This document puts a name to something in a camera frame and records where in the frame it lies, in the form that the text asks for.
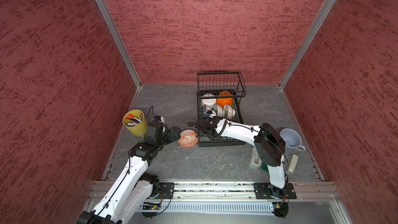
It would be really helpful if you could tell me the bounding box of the patterned bowl stack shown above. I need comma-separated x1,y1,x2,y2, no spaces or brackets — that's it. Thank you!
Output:
178,129,198,149

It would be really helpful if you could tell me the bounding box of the green geometric pattern bowl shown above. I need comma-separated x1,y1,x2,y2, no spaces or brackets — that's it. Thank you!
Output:
212,104,224,117

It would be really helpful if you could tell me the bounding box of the white ceramic bowl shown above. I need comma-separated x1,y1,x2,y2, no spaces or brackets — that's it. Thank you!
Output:
201,93,217,109

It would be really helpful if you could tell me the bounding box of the red white sunburst bowl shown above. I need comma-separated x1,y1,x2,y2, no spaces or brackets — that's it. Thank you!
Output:
223,104,236,120

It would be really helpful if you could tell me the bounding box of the orange plastic bowl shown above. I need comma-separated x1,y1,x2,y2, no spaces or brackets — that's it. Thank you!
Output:
216,90,234,108

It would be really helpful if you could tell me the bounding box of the blue triangle pattern bowl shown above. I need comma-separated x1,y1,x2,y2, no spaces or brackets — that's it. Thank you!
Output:
202,105,216,119

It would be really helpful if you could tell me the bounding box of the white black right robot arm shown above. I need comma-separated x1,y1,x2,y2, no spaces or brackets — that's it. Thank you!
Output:
187,116,288,198

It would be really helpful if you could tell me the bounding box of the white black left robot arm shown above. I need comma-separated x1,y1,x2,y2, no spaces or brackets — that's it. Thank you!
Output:
77,121,181,224

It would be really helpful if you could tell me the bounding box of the yellow-green pen cup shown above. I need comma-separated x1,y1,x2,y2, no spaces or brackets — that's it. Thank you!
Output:
122,110,148,137

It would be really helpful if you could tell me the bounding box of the red marker in cup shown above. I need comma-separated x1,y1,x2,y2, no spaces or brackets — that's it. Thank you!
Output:
126,114,142,123

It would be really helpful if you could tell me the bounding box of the green sponge pad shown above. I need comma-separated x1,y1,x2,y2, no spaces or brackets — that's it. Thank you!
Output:
262,163,268,172

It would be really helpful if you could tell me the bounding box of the translucent measuring cup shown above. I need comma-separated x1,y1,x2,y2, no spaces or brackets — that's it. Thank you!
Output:
280,128,306,151

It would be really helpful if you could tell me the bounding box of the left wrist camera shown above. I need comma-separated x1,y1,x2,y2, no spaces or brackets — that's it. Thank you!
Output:
151,115,166,132

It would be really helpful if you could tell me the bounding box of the black wire dish rack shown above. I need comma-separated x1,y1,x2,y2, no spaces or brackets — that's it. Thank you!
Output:
196,71,247,148

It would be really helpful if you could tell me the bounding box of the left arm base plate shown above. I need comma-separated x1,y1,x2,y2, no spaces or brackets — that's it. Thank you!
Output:
155,182,175,200

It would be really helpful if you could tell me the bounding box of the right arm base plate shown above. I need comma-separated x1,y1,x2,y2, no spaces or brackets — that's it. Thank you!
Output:
254,183,297,200

